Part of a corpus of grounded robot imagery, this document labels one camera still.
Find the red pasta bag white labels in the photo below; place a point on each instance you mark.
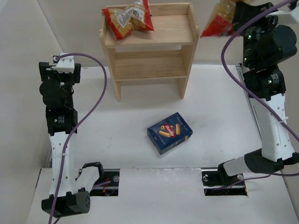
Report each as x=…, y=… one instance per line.
x=123, y=22

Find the aluminium rail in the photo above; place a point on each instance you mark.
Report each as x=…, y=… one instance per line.
x=48, y=163
x=239, y=69

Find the red pasta bag black logo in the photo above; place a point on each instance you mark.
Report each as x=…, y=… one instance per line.
x=220, y=21

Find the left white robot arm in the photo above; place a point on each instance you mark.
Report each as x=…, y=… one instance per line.
x=70, y=189

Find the right aluminium rail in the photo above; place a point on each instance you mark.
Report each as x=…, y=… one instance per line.
x=239, y=69

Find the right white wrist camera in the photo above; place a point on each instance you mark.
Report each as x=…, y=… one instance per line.
x=287, y=17

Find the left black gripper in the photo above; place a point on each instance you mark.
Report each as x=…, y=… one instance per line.
x=43, y=70

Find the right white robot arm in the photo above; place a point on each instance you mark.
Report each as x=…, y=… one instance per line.
x=266, y=88

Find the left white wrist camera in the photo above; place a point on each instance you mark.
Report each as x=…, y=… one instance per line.
x=65, y=64

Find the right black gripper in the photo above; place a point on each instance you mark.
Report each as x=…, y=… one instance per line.
x=253, y=13

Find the left aluminium rail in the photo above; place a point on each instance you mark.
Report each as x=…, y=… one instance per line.
x=48, y=163

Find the wooden two-tier shelf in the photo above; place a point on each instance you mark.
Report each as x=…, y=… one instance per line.
x=167, y=52

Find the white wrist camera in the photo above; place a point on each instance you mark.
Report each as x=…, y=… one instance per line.
x=287, y=17
x=65, y=64

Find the blue Barilla pasta box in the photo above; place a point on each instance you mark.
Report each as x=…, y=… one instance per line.
x=169, y=132

